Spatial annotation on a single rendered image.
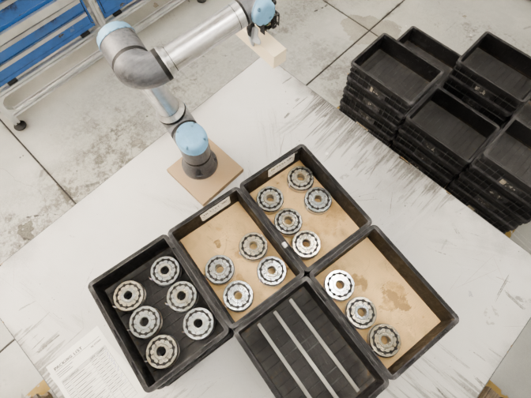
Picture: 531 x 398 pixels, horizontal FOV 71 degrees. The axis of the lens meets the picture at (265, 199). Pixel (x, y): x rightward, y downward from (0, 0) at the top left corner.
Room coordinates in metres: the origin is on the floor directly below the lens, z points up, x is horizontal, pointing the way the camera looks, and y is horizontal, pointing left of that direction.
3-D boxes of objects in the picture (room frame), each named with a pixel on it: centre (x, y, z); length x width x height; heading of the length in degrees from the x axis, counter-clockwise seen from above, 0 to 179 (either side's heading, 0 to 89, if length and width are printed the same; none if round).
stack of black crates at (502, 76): (1.40, -1.27, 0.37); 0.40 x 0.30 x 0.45; 45
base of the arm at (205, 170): (0.76, 0.28, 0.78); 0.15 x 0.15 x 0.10
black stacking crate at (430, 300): (0.17, -0.37, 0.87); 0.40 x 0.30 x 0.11; 36
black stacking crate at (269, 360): (-0.01, -0.13, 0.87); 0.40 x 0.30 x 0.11; 36
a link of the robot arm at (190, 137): (0.77, 0.28, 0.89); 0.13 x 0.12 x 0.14; 32
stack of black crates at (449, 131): (1.12, -0.99, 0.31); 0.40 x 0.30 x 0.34; 45
